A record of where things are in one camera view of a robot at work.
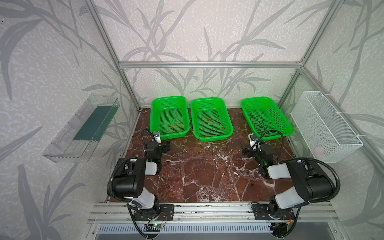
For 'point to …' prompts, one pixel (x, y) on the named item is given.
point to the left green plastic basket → (169, 116)
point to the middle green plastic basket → (210, 120)
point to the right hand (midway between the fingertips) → (250, 137)
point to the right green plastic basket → (262, 115)
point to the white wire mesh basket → (328, 136)
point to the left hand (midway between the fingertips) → (161, 134)
